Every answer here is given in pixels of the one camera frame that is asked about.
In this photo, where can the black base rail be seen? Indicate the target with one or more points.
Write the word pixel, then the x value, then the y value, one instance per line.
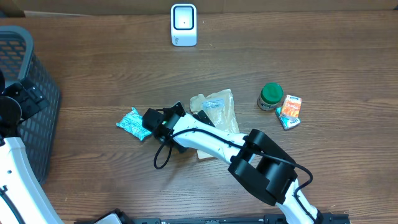
pixel 329 218

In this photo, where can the grey plastic mesh basket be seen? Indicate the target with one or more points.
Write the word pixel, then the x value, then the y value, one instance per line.
pixel 19 61

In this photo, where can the green lid jar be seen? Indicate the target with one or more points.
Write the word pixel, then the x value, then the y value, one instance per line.
pixel 270 96

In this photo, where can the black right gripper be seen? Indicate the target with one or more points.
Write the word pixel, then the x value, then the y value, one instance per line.
pixel 199 116

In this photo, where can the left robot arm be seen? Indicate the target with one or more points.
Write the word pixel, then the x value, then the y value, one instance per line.
pixel 22 198

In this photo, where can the white barcode scanner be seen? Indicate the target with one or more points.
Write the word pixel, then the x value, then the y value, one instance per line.
pixel 183 25

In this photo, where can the white plastic pouch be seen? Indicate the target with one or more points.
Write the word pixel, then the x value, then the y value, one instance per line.
pixel 219 107

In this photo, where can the teal tissue pack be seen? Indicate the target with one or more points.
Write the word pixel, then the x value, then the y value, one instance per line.
pixel 285 122

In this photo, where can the light blue snack packet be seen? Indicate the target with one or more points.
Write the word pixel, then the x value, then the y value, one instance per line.
pixel 132 123

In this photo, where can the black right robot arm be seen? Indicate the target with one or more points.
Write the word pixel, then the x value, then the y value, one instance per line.
pixel 262 167

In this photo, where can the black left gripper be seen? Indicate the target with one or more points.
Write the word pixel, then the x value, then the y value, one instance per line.
pixel 28 96

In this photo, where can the orange tissue pack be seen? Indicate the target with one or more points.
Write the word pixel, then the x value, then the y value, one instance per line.
pixel 291 107

